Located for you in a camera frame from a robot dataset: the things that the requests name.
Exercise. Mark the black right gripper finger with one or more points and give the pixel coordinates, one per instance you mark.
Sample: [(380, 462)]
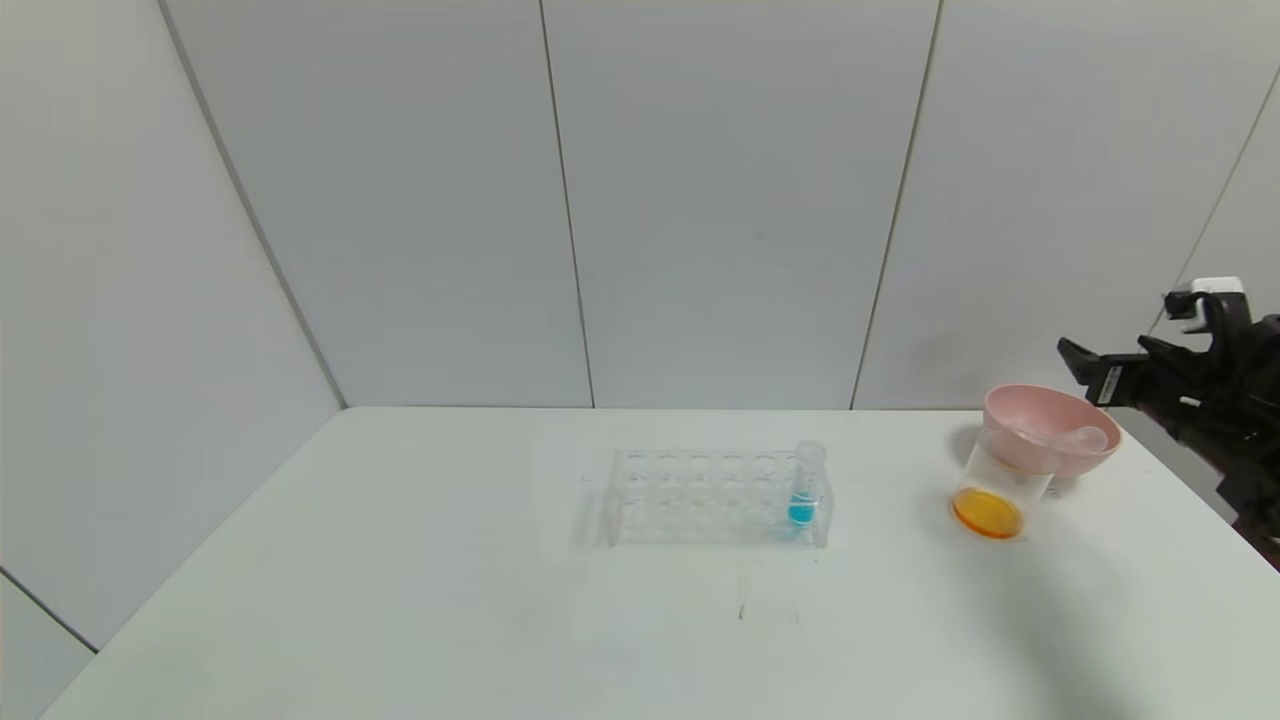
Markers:
[(1170, 355), (1078, 361)]

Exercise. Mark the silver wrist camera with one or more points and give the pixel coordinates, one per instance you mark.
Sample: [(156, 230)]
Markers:
[(1210, 295)]

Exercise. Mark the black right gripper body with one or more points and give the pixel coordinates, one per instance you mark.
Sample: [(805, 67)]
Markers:
[(1110, 383)]

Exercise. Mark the test tube with blue pigment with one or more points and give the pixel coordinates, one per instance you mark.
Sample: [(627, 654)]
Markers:
[(801, 510)]

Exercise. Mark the pink bowl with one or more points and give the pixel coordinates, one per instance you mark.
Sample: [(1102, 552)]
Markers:
[(1040, 405)]

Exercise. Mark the test tube with yellow pigment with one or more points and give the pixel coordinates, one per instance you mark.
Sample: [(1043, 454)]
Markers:
[(1080, 440)]

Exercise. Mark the clear glass beaker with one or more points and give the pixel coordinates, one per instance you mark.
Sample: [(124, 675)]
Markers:
[(990, 510)]

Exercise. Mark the clear plastic test tube rack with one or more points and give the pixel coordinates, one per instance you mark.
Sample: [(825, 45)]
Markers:
[(700, 500)]

